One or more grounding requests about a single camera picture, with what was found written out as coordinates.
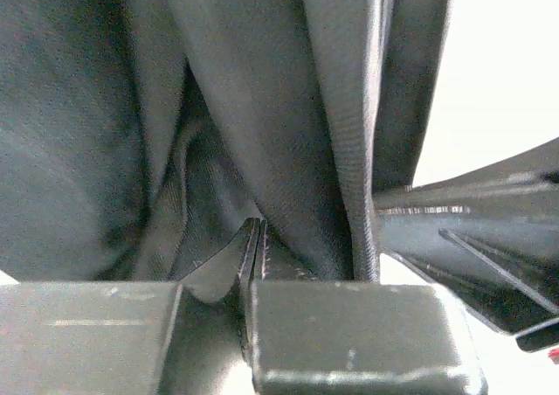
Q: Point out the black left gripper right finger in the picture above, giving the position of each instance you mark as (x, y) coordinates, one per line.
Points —
(305, 336)

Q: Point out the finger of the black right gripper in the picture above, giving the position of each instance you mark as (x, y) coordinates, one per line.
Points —
(491, 237)

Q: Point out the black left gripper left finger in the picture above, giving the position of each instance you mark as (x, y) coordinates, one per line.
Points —
(109, 337)

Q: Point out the black pleated skirt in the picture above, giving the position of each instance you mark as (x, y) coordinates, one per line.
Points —
(137, 136)

